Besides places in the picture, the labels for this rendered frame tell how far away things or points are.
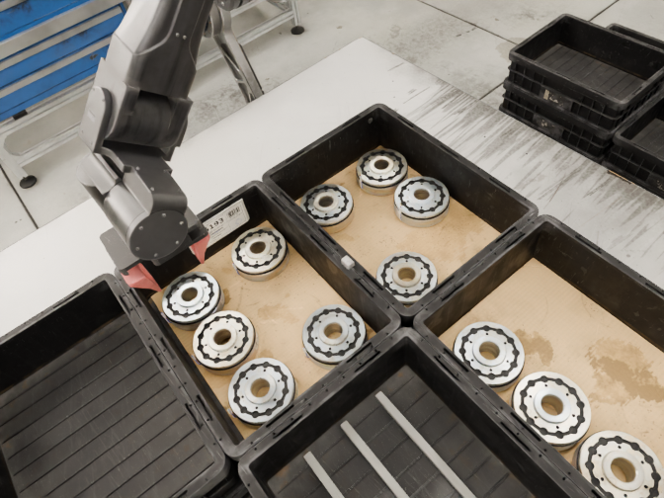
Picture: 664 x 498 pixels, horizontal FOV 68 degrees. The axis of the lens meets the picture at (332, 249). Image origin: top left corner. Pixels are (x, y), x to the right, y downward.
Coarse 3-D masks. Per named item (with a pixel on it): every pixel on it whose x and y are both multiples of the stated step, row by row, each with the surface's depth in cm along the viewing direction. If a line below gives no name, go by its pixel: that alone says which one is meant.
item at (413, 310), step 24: (360, 120) 98; (408, 120) 96; (312, 144) 95; (432, 144) 92; (480, 168) 86; (504, 192) 83; (528, 216) 79; (504, 240) 77; (360, 264) 78; (384, 288) 75; (408, 312) 72
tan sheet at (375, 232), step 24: (408, 168) 102; (360, 192) 100; (360, 216) 96; (384, 216) 95; (456, 216) 93; (336, 240) 94; (360, 240) 93; (384, 240) 92; (408, 240) 92; (432, 240) 91; (456, 240) 90; (480, 240) 90; (456, 264) 87
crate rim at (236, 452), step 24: (240, 192) 90; (264, 192) 89; (288, 216) 85; (312, 240) 82; (336, 264) 78; (360, 288) 75; (144, 312) 77; (384, 312) 72; (384, 336) 70; (168, 360) 72; (360, 360) 69; (192, 384) 69; (288, 408) 66; (216, 432) 65; (264, 432) 64; (240, 456) 63
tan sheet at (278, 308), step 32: (224, 256) 94; (224, 288) 90; (256, 288) 89; (288, 288) 89; (320, 288) 88; (256, 320) 86; (288, 320) 85; (192, 352) 83; (288, 352) 81; (224, 384) 79
